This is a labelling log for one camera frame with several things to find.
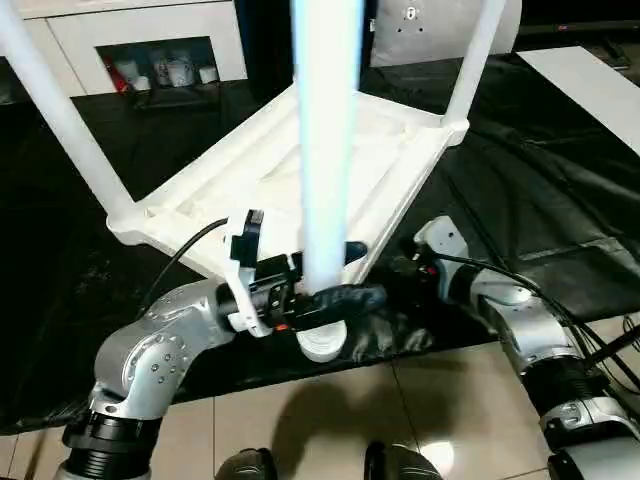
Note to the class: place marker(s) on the white flat board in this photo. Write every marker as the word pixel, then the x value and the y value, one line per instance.
pixel 590 90

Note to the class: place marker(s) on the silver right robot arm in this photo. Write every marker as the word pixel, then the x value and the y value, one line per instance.
pixel 540 340

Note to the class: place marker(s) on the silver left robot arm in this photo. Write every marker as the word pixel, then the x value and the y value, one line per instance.
pixel 150 360

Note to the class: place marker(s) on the grey cushion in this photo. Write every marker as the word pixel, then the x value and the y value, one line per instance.
pixel 440 30

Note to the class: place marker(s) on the dark right robot foot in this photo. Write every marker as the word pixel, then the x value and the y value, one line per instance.
pixel 400 463

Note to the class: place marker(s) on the white cabinet with glass doors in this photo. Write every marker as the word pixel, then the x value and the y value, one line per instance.
pixel 130 45

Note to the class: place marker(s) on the white plastic table top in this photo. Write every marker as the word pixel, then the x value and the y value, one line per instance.
pixel 230 170

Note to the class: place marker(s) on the black work mat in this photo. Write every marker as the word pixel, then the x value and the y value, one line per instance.
pixel 80 280

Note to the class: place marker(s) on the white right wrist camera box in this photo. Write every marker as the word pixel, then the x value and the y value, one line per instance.
pixel 440 240

